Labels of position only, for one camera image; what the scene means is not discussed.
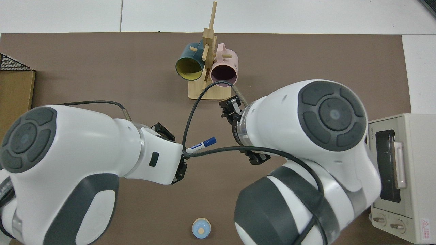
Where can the small blue round bell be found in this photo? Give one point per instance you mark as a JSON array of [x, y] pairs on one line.
[[201, 228]]

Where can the blue and white marker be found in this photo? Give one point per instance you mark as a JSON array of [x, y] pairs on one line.
[[204, 143]]

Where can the pink cup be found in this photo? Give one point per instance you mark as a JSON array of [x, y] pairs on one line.
[[230, 59]]

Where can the pale toaster oven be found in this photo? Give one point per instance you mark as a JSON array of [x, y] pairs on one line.
[[419, 163]]

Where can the wooden cup stand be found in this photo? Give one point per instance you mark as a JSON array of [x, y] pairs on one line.
[[209, 93]]

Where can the dark blue cup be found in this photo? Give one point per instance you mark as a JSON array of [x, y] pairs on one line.
[[185, 54]]

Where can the brown table cloth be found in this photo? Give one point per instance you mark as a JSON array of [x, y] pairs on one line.
[[102, 61]]

